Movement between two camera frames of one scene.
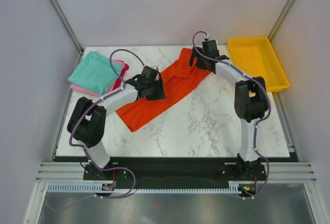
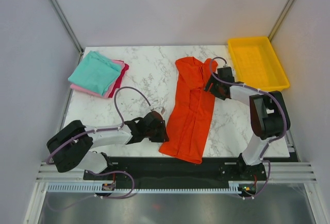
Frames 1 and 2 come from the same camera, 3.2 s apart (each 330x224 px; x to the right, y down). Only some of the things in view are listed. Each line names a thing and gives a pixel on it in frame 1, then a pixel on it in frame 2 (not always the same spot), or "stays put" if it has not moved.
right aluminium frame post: [286, 7] stays put
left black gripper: [160, 93] to [162, 137]
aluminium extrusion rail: [276, 172] stays put
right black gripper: [197, 52] to [211, 80]
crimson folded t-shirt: [119, 80] stays put
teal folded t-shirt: [95, 73] stays put
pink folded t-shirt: [119, 63] stays put
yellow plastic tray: [256, 56] stays put
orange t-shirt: [176, 79] to [192, 110]
